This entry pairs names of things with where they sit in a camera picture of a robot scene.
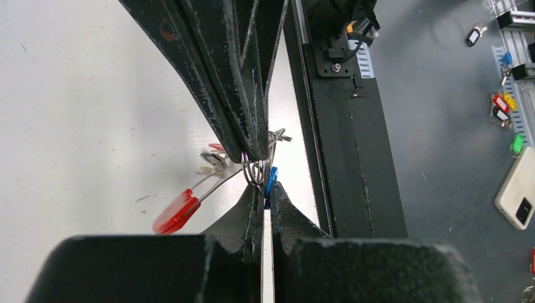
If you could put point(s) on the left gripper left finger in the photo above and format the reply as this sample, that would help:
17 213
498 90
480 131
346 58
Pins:
221 264

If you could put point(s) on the grey red keyring holder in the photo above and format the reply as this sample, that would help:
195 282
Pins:
256 174

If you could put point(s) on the spare blue tag key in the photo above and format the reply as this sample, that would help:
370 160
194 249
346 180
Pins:
506 67

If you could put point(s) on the spare red key tag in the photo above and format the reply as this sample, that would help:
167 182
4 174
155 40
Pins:
532 264

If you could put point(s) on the green key tag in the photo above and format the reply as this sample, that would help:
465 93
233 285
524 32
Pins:
517 144

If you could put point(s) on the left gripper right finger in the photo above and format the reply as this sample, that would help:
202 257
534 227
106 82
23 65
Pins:
311 266

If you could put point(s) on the white smartphone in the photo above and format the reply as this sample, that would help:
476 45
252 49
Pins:
515 199

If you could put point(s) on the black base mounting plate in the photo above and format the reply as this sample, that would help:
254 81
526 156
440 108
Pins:
342 118

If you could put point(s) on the red tag key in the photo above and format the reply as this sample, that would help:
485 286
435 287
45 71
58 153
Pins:
216 146

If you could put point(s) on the spare key tag bundle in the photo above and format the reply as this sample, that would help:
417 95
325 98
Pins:
502 106

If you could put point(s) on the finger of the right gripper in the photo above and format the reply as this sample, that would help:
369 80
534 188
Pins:
238 42
170 27

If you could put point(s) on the spare black tag key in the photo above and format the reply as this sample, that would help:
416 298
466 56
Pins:
475 34

